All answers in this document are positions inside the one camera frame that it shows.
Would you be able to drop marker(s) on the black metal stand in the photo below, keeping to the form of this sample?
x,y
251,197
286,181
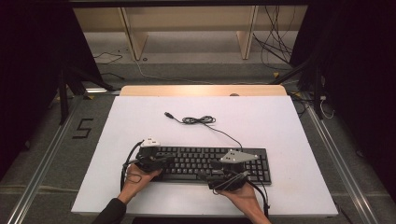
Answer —
x,y
317,93
63,99

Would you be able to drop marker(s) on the metal floor rail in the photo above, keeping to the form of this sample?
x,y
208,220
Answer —
x,y
342,168
40,168

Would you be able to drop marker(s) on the light wooden desk frame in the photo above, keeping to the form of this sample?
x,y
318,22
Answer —
x,y
137,37

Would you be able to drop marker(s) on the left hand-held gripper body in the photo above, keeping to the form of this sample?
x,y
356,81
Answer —
x,y
148,158

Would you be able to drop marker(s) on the black computer keyboard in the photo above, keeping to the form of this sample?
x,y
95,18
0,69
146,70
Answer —
x,y
193,161

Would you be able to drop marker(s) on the person's left hand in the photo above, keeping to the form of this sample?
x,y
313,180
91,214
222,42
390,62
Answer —
x,y
137,182

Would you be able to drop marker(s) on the person's right hand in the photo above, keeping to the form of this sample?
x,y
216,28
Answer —
x,y
244,197

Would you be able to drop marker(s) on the wooden table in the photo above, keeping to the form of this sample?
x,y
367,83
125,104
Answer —
x,y
186,90

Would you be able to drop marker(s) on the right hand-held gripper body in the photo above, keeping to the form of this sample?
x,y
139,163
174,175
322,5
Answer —
x,y
230,180

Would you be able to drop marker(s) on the white board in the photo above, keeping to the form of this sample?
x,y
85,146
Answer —
x,y
174,130

